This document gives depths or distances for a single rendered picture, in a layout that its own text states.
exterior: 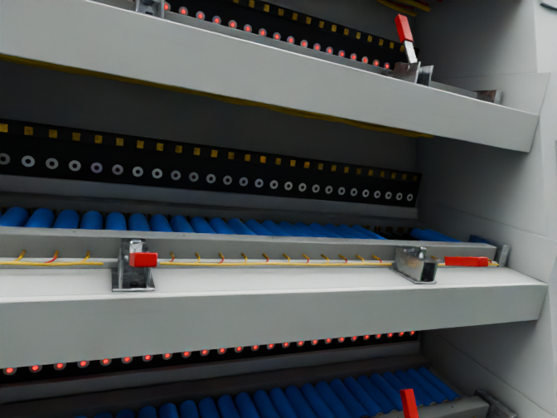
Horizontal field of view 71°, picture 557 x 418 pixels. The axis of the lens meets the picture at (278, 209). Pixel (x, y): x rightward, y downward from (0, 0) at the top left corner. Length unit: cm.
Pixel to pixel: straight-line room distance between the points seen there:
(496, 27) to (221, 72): 42
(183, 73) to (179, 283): 16
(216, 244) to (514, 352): 40
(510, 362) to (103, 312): 48
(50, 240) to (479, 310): 40
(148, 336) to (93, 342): 3
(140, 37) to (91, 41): 3
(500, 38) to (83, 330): 59
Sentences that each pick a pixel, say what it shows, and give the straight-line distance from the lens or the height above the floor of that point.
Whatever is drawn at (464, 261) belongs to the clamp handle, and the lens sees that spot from 37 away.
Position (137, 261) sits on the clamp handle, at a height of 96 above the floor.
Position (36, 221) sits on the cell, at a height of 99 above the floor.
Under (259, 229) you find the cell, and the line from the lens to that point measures 41.
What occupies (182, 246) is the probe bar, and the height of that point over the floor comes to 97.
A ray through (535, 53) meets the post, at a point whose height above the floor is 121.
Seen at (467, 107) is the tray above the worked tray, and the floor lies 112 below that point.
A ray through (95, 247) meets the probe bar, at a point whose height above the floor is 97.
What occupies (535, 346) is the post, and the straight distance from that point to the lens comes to 57.
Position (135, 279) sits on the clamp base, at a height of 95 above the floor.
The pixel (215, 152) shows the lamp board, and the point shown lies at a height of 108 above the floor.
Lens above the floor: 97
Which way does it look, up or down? 6 degrees up
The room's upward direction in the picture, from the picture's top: 1 degrees clockwise
